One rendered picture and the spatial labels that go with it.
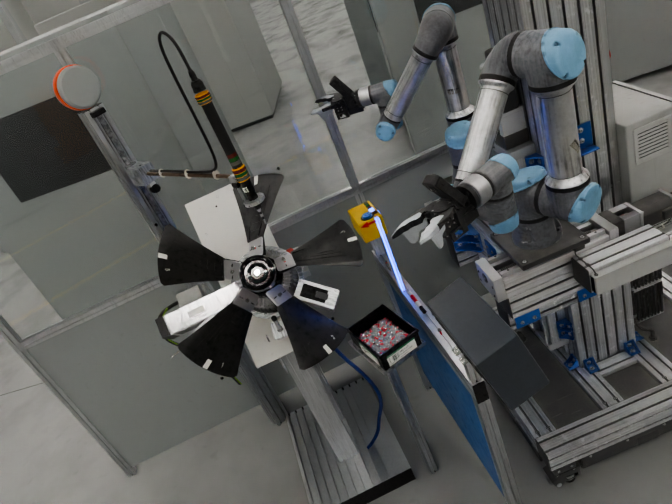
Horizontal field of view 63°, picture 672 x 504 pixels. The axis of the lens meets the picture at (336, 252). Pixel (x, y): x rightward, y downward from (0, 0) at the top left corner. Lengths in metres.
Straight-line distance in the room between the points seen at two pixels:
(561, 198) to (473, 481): 1.34
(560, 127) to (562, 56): 0.19
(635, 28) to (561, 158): 3.84
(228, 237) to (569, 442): 1.49
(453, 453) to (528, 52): 1.75
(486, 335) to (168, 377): 2.03
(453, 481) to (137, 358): 1.57
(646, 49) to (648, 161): 3.42
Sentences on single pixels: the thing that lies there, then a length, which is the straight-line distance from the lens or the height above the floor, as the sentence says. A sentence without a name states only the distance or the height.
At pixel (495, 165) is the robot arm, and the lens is 1.38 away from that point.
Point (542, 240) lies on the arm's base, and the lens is 1.79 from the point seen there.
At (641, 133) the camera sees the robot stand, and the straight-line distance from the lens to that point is 2.03.
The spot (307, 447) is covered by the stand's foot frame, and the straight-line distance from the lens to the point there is 2.79.
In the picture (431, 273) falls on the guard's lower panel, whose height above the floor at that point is 0.35.
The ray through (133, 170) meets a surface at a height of 1.56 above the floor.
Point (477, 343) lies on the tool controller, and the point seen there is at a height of 1.24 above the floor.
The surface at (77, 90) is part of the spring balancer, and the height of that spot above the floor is 1.88.
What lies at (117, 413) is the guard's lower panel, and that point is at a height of 0.41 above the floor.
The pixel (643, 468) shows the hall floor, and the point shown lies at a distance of 2.52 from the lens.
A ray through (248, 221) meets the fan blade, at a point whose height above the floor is 1.32.
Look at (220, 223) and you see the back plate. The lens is 2.17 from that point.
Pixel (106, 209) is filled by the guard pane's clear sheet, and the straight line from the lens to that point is 2.55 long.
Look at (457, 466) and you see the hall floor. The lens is 2.59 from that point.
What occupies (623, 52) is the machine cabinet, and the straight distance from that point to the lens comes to 5.38.
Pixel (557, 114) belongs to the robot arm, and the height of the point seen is 1.48.
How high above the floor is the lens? 2.10
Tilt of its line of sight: 30 degrees down
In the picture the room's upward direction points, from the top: 23 degrees counter-clockwise
